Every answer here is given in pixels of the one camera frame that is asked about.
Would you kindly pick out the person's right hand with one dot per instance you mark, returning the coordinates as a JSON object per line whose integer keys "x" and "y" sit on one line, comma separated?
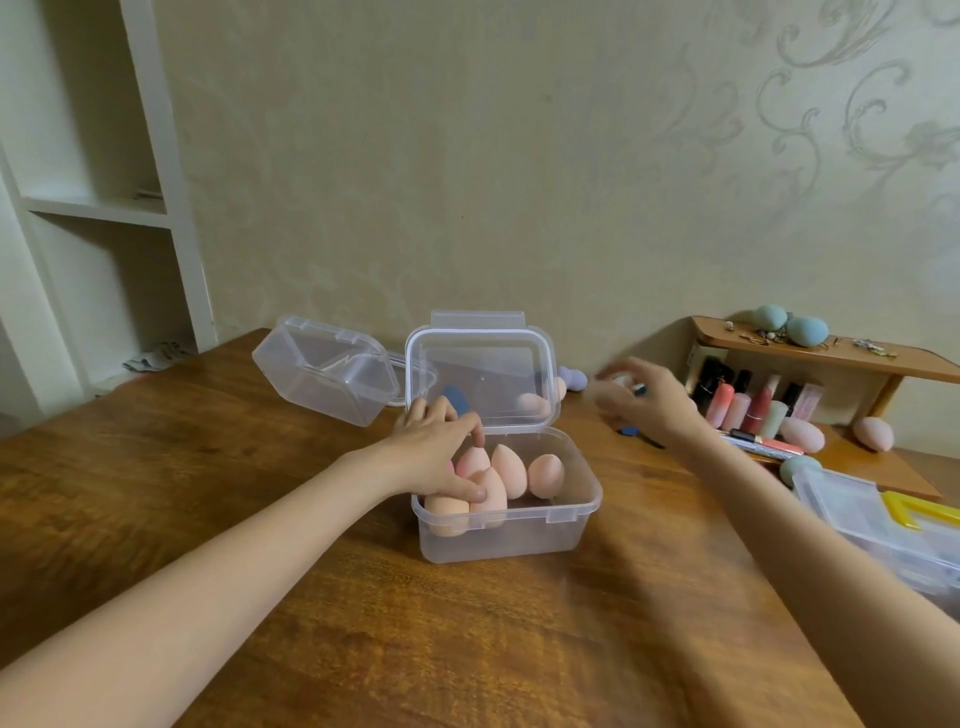
{"x": 652, "y": 405}

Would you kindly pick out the person's left hand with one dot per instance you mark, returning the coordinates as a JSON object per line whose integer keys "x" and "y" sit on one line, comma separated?
{"x": 431, "y": 450}

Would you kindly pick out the clear square lidded container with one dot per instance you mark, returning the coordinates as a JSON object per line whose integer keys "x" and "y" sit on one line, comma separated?
{"x": 517, "y": 536}
{"x": 315, "y": 375}

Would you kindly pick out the clear compartment organizer box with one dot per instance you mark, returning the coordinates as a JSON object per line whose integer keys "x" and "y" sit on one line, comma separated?
{"x": 847, "y": 510}

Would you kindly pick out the person's right forearm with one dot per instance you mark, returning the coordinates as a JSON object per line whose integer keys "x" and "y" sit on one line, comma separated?
{"x": 840, "y": 570}

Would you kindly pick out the person's left forearm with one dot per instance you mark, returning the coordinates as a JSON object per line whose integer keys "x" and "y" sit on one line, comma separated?
{"x": 172, "y": 600}

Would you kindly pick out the row of lipsticks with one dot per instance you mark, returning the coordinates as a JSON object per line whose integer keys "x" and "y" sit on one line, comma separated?
{"x": 739, "y": 409}

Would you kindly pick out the small metal rings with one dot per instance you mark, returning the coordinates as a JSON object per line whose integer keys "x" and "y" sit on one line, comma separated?
{"x": 754, "y": 336}

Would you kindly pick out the pink white cosmetic pencil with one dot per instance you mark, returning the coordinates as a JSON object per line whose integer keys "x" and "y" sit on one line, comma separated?
{"x": 780, "y": 445}

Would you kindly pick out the small metal hair clips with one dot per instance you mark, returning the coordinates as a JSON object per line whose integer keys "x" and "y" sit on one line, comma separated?
{"x": 874, "y": 348}

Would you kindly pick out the wooden two-tier cosmetic rack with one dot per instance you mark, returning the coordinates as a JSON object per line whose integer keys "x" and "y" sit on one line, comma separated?
{"x": 915, "y": 360}

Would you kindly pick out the white shelving unit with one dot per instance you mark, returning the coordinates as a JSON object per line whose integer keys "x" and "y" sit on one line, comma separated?
{"x": 165, "y": 150}

